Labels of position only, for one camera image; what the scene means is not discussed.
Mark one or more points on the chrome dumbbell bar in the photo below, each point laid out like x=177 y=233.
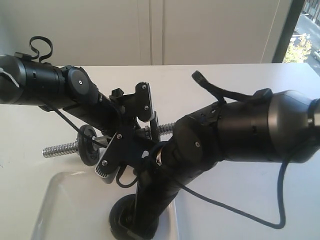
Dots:
x=102 y=141

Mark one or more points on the black window frame post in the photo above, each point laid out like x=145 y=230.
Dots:
x=287 y=31

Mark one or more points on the white plastic tray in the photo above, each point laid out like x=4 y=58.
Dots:
x=76 y=206

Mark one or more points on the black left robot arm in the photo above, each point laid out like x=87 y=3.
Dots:
x=68 y=88

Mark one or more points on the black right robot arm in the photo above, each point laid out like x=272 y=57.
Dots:
x=266 y=127

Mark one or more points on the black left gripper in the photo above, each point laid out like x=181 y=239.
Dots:
x=106 y=114

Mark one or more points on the black weight plate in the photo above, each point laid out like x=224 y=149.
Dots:
x=88 y=153
x=128 y=222
x=154 y=128

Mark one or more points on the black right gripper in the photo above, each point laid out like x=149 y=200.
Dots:
x=168 y=166

